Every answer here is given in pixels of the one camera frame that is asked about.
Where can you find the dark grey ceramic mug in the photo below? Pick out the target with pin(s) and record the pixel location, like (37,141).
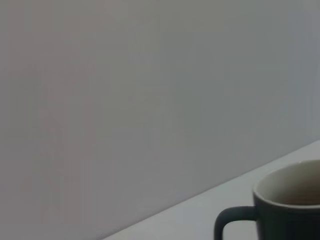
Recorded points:
(287,222)

